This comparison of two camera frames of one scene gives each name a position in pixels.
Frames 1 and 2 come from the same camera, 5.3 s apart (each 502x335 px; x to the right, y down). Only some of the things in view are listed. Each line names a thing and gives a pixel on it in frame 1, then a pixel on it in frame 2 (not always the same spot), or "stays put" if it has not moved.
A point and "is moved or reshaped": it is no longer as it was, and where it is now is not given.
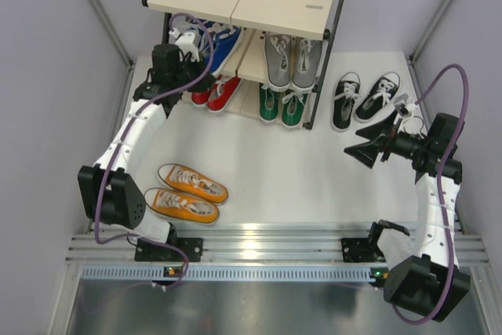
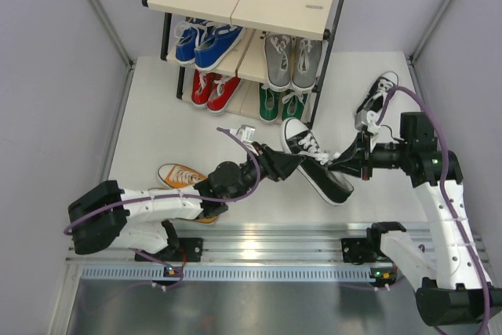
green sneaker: (293, 106) stays put
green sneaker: (269, 103) stays put
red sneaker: (224, 87) stays put
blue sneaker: (203, 30) is moved or reshaped
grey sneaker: (305, 63) stays put
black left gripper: (205, 84) → (276, 165)
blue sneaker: (226, 39) stays put
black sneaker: (346, 92) → (332, 187)
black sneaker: (377, 97) stays put
